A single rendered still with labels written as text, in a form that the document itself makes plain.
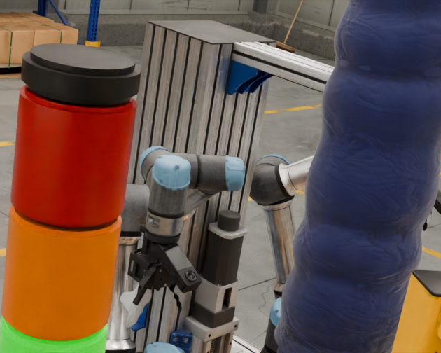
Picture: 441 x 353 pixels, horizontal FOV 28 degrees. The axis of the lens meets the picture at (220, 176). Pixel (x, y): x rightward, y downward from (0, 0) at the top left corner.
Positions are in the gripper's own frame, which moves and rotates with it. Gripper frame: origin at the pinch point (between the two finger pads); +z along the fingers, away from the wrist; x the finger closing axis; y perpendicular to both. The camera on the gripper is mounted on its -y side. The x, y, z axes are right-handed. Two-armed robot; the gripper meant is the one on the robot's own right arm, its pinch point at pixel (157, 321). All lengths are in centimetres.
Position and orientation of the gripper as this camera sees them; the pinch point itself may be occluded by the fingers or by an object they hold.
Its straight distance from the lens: 187.5
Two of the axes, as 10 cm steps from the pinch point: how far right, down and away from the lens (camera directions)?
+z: -1.6, 9.3, 3.2
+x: -6.9, 1.3, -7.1
